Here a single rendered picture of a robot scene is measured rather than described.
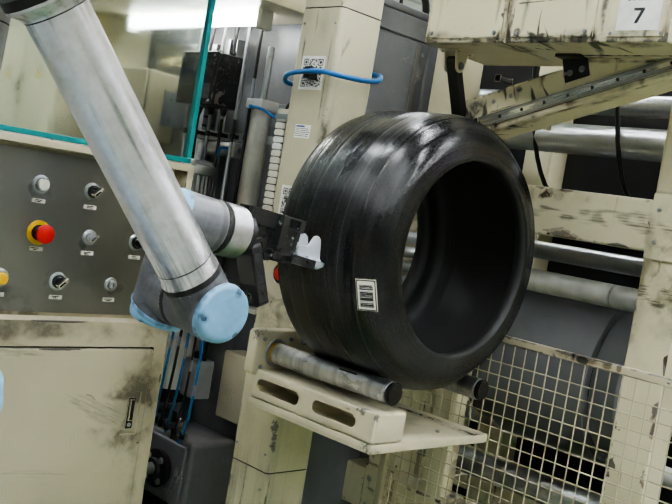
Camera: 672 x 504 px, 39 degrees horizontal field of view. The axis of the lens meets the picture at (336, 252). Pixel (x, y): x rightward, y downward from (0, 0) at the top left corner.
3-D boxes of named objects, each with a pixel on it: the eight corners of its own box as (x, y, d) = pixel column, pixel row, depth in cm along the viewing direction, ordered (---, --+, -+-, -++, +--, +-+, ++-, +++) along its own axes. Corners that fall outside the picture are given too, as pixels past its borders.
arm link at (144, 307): (148, 330, 143) (171, 251, 143) (115, 313, 151) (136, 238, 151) (200, 339, 149) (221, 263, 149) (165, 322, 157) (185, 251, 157)
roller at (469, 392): (364, 365, 222) (354, 356, 219) (373, 348, 223) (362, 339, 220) (483, 404, 198) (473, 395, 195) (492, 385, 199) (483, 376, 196)
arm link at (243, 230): (227, 257, 152) (192, 248, 159) (249, 263, 156) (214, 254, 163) (241, 204, 153) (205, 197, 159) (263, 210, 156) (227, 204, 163)
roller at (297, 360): (272, 367, 202) (263, 352, 199) (285, 352, 204) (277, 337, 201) (392, 411, 177) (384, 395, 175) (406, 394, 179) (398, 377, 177)
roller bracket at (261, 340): (242, 372, 199) (249, 326, 199) (369, 370, 227) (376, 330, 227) (252, 376, 197) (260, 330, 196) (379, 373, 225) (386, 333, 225)
